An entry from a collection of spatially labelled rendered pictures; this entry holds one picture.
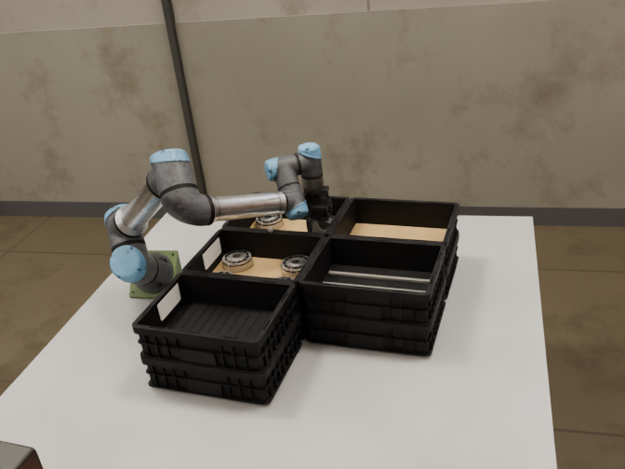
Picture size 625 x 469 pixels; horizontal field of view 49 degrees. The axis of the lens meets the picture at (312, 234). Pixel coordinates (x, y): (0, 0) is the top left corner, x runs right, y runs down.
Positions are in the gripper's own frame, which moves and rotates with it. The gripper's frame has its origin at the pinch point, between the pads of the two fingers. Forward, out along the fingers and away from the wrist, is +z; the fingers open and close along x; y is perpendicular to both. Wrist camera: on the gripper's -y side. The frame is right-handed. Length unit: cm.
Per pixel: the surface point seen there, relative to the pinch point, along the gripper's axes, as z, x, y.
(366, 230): 2.2, 10.4, 17.5
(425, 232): 2.3, 10.3, 38.8
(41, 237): 85, 139, -235
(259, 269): 2.0, -19.7, -14.7
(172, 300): -4, -48, -33
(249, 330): 2, -54, -6
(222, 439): 15, -85, -6
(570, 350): 86, 55, 97
